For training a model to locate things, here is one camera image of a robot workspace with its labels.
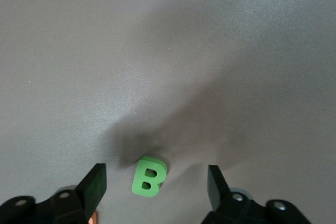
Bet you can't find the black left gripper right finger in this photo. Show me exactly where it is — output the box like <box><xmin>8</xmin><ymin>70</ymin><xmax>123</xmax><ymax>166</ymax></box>
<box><xmin>201</xmin><ymin>165</ymin><xmax>313</xmax><ymax>224</ymax></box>

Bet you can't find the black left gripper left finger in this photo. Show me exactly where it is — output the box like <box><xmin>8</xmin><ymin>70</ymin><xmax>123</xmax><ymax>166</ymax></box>
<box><xmin>0</xmin><ymin>163</ymin><xmax>107</xmax><ymax>224</ymax></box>

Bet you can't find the brown table cover sheet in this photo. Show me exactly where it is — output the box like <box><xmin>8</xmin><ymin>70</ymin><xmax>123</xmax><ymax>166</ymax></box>
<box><xmin>0</xmin><ymin>0</ymin><xmax>336</xmax><ymax>224</ymax></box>

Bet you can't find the green foam letter B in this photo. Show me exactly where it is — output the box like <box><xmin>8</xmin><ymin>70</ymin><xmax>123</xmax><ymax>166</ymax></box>
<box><xmin>131</xmin><ymin>156</ymin><xmax>169</xmax><ymax>198</ymax></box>

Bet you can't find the orange foam letter E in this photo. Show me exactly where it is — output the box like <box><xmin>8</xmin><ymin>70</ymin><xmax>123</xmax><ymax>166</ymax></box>
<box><xmin>88</xmin><ymin>210</ymin><xmax>99</xmax><ymax>224</ymax></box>

